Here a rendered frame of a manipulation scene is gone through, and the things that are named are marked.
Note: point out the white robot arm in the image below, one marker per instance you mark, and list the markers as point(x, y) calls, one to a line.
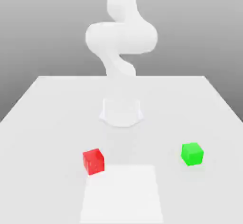
point(121, 37)

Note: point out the small red cube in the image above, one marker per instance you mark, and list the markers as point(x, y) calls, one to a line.
point(93, 162)

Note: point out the small green cube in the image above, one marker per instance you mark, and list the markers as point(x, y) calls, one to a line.
point(192, 154)

